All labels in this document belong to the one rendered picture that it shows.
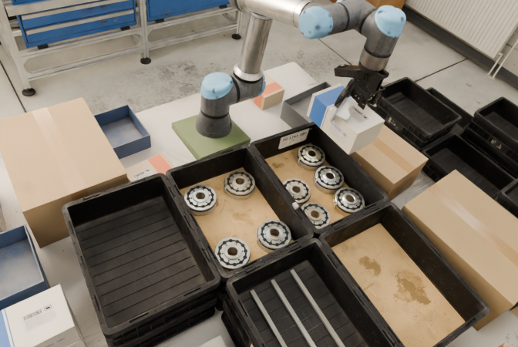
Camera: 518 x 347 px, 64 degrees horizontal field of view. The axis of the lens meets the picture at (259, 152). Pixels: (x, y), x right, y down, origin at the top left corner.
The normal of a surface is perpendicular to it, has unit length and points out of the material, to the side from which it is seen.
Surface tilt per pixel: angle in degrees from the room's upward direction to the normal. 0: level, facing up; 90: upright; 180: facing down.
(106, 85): 0
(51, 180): 0
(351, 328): 0
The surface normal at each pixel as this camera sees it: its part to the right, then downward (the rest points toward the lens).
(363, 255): 0.14, -0.67
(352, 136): -0.80, 0.36
